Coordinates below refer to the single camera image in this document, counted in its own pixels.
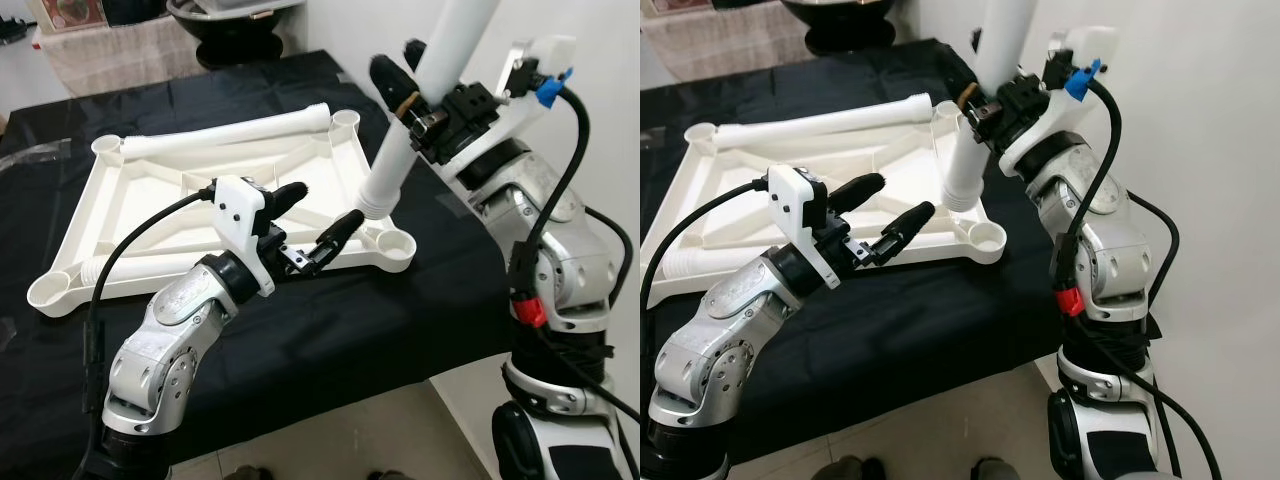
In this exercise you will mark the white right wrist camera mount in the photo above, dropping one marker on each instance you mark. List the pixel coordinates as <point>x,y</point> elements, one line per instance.
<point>545,55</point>
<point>1090,45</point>

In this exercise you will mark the beige cloth covered bench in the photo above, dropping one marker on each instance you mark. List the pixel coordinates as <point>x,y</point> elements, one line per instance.
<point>720,45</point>
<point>110,55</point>

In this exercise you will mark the white plastic table top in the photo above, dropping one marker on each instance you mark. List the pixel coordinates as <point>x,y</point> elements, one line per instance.
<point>150,180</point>
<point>760,170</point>

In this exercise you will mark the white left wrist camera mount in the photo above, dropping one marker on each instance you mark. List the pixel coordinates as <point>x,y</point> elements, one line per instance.
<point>795,200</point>
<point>240,215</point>

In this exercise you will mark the black bag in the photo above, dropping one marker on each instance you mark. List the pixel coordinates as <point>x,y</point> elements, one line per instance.
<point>135,10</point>

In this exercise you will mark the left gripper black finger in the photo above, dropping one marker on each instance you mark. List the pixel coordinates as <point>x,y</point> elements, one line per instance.
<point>340,237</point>
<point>860,190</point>
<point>288,198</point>
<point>910,227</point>

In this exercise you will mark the black round basin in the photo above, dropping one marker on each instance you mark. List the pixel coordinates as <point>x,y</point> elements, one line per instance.
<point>235,40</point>
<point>845,30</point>

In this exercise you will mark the red printed box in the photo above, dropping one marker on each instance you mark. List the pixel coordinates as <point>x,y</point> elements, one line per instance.
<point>70,12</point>

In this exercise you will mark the black tablecloth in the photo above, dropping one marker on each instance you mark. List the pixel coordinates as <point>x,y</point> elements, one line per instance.
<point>950,320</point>
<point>350,320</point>

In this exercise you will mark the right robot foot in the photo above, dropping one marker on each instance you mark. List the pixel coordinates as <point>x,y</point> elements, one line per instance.
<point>388,475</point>
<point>995,472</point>

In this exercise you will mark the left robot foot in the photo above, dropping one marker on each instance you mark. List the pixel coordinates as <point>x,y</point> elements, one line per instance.
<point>855,470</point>
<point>245,474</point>

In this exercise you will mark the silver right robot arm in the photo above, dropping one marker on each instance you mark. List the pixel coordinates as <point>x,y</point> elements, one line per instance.
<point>560,270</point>
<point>1100,260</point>

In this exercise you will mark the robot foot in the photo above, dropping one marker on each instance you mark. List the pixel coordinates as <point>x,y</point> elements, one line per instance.
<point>855,470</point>
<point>388,475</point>
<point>995,472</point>
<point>245,474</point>

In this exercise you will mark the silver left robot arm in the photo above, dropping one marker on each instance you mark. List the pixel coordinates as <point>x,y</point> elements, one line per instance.
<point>720,340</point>
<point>160,330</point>

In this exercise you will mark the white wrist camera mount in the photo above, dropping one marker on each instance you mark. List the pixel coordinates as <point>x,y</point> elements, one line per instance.
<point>240,215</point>
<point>795,200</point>
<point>1090,45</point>
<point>545,55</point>

